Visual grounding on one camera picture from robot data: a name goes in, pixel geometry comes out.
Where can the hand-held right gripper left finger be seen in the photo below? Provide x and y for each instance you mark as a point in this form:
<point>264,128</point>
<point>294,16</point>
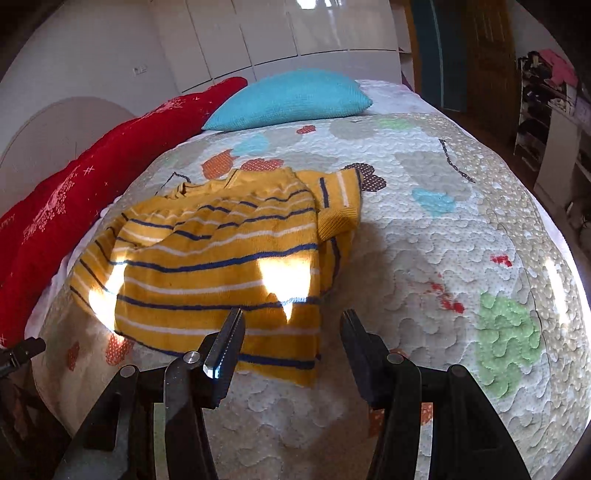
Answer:
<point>222,364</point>

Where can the white bed sheet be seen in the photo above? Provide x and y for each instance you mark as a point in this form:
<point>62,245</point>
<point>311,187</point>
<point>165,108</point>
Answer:
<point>397,97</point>

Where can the shoe rack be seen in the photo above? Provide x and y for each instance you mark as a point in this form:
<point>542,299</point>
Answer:
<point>535,120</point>

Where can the brown wooden door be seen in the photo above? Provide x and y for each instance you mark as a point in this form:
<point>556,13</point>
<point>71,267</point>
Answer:
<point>491,55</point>

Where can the red printed blanket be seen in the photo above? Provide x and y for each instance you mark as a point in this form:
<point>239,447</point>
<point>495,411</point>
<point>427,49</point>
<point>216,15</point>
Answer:
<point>69,198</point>

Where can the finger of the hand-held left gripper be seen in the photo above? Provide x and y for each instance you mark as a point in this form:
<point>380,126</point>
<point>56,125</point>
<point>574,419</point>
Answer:
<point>25,350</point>

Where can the pink cloth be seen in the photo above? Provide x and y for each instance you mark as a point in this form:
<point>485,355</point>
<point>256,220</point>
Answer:
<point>558,67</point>

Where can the white glossy wardrobe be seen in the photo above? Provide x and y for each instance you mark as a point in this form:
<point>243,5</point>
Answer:
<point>277,41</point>

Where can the yellow striped knit sweater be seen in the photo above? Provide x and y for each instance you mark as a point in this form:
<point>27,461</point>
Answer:
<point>207,249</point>

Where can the white rounded headboard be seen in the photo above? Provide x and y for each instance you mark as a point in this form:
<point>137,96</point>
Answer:
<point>46,134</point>

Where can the quilted heart-print bedspread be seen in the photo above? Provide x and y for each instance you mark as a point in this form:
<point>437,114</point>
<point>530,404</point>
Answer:
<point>438,258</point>

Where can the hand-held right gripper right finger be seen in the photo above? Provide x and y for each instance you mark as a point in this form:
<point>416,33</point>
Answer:
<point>364,364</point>

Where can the white shelf desk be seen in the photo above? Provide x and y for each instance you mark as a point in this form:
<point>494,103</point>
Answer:
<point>561,157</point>

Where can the white wall socket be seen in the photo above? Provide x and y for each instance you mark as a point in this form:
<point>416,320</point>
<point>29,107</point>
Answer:
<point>140,71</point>

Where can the turquoise pillow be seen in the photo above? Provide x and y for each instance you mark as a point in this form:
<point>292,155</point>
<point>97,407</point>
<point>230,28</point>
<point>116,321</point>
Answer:
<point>286,99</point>

